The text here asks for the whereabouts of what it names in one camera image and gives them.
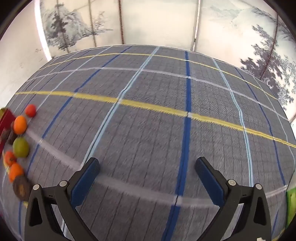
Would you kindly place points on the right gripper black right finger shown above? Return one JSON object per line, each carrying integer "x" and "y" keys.
{"x": 254, "y": 221}

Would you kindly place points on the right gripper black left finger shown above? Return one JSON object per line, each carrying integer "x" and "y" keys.
{"x": 41, "y": 222}

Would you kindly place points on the dark brown passion fruit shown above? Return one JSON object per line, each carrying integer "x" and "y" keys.
{"x": 22, "y": 188}

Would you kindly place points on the large orange tangerine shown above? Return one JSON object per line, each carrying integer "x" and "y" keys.
{"x": 15, "y": 171}

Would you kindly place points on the red persimmon fruit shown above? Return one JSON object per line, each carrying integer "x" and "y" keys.
{"x": 9, "y": 158}

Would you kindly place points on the green round fruit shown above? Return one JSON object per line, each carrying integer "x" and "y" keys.
{"x": 21, "y": 147}

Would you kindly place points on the dark wrinkled passion fruit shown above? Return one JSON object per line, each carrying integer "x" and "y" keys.
{"x": 11, "y": 138}

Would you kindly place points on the dark purple passion fruit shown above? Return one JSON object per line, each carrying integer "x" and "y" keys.
{"x": 4, "y": 136}

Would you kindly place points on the small orange tangerine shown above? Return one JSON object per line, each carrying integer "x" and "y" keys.
{"x": 20, "y": 125}

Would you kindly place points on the red gold toffee tin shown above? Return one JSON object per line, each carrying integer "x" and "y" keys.
{"x": 6, "y": 128}

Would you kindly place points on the small red persimmon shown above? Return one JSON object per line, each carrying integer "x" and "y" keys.
{"x": 30, "y": 110}

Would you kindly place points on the green object at edge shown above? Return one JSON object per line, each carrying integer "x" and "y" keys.
{"x": 291, "y": 205}

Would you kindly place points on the grey plaid tablecloth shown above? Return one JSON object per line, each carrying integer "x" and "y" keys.
{"x": 147, "y": 113}

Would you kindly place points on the painted landscape folding screen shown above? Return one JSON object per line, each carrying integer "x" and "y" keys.
{"x": 247, "y": 34}

